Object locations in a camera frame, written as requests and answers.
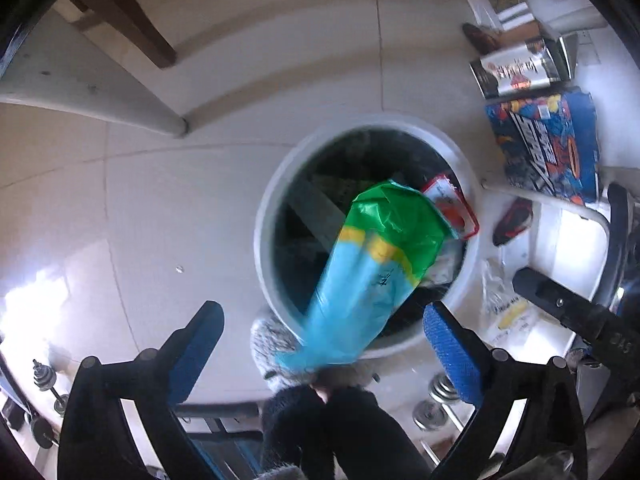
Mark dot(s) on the blue printed carton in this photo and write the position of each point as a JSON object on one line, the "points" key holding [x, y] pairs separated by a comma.
{"points": [[545, 145]]}

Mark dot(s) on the person's dark trousers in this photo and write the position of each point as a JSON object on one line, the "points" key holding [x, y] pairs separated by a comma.
{"points": [[350, 435]]}

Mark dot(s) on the grey table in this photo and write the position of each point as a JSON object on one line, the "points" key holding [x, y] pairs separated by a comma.
{"points": [[75, 80]]}

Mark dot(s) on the red and black object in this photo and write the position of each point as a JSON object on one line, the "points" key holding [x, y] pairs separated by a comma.
{"points": [[512, 220]]}

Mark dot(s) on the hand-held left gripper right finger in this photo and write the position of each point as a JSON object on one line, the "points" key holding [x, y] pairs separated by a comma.
{"points": [[450, 355]]}

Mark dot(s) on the clear bag with yellow print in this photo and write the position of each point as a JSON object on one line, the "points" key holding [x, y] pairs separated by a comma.
{"points": [[510, 305]]}

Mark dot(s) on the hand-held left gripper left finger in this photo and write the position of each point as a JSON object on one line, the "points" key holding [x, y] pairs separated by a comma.
{"points": [[195, 355]]}

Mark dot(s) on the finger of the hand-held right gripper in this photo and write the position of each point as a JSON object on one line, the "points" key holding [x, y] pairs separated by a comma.
{"points": [[545, 292], [620, 240]]}

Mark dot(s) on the orange white snack packet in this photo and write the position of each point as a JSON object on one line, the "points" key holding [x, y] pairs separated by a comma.
{"points": [[450, 210]]}

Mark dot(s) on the wooden table leg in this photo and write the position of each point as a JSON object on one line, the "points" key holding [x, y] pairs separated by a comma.
{"points": [[130, 15]]}

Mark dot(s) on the green and blue plastic bag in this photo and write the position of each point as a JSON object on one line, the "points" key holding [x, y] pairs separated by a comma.
{"points": [[350, 285]]}

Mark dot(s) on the chrome dumbbell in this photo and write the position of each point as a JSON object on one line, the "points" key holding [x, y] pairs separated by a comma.
{"points": [[440, 402], [47, 382]]}

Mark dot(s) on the black weight plate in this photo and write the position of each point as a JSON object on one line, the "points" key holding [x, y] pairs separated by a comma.
{"points": [[41, 434]]}

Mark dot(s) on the black and silver box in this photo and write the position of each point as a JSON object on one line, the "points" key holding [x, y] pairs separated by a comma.
{"points": [[515, 70]]}

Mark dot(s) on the white round trash bin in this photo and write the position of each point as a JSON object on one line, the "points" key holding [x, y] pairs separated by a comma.
{"points": [[262, 240]]}

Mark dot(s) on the white metal tube frame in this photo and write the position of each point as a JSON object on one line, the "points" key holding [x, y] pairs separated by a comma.
{"points": [[550, 200]]}

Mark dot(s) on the grey fuzzy slipper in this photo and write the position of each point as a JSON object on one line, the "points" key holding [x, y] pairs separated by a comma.
{"points": [[275, 355]]}

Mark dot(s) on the brown shoe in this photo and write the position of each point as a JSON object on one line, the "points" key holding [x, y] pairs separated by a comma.
{"points": [[481, 37]]}

